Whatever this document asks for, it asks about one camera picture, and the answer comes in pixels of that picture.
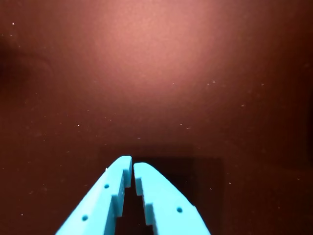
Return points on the cyan gripper finger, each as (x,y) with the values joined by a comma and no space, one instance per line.
(168,203)
(97,203)

